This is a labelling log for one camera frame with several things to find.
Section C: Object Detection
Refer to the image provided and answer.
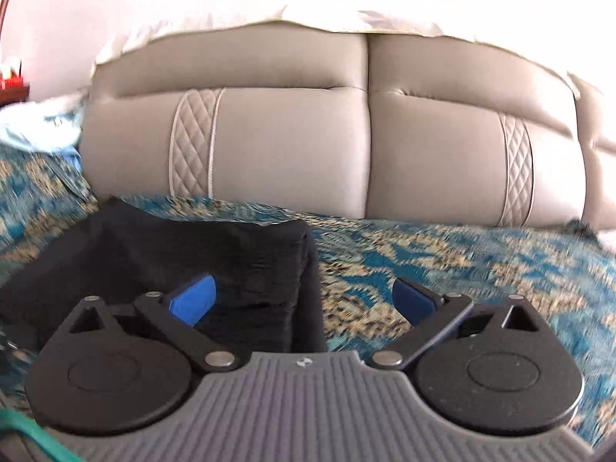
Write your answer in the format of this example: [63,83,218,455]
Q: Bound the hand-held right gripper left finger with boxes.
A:
[67,274,244,373]

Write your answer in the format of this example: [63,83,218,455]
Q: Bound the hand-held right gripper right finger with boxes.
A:
[370,276,542,371]

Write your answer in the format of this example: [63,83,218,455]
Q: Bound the black pants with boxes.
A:
[0,197,328,354]

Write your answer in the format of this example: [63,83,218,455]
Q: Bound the teal paisley blanket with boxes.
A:
[0,147,616,448]

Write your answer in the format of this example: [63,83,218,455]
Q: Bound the light blue cloth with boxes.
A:
[0,91,90,155]

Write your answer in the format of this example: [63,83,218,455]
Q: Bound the small wooden table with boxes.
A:
[0,84,30,107]

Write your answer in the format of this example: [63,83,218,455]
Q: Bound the white cloth cover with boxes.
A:
[90,2,583,94]

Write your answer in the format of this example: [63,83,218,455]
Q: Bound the red holder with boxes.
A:
[0,60,25,90]

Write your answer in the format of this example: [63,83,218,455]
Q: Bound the green cable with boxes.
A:
[0,409,85,462]

